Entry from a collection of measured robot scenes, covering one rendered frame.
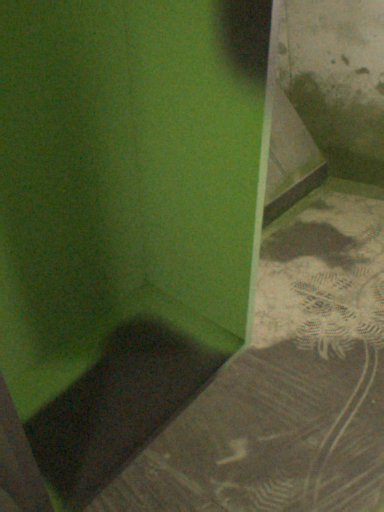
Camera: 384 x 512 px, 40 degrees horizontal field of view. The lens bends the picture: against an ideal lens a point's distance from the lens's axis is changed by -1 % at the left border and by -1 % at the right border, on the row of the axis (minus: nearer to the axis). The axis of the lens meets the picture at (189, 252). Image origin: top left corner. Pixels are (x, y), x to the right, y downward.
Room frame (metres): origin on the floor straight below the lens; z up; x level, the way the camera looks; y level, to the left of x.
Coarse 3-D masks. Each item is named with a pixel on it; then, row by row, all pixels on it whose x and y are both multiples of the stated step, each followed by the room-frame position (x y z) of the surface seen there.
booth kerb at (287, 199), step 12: (324, 168) 2.55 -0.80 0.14; (300, 180) 2.41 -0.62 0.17; (312, 180) 2.47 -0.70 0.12; (324, 180) 2.54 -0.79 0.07; (288, 192) 2.33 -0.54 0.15; (300, 192) 2.40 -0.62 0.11; (276, 204) 2.26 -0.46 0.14; (288, 204) 2.32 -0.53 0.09; (264, 216) 2.19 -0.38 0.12; (276, 216) 2.25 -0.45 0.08
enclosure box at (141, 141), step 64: (0, 0) 0.92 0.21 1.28; (64, 0) 1.01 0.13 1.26; (128, 0) 1.09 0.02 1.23; (192, 0) 0.97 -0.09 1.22; (256, 0) 0.88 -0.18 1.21; (0, 64) 0.92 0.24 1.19; (64, 64) 1.01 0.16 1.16; (128, 64) 1.12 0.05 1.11; (192, 64) 0.99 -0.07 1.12; (256, 64) 0.89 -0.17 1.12; (0, 128) 0.91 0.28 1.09; (64, 128) 1.01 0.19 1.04; (128, 128) 1.13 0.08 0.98; (192, 128) 1.01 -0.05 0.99; (256, 128) 0.90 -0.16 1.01; (0, 192) 0.91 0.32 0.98; (64, 192) 1.01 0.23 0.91; (128, 192) 1.14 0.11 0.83; (192, 192) 1.03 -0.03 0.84; (256, 192) 0.91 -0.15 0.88; (0, 256) 0.90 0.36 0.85; (64, 256) 1.01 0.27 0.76; (128, 256) 1.15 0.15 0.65; (192, 256) 1.06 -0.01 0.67; (256, 256) 0.91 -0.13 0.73; (0, 320) 0.90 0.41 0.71; (64, 320) 1.01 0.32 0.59; (128, 320) 1.07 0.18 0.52; (192, 320) 1.05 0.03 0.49; (0, 384) 0.50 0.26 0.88; (64, 384) 0.89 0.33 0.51; (128, 384) 0.87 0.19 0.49; (192, 384) 0.86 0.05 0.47; (0, 448) 0.55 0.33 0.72; (64, 448) 0.73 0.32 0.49; (128, 448) 0.72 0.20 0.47
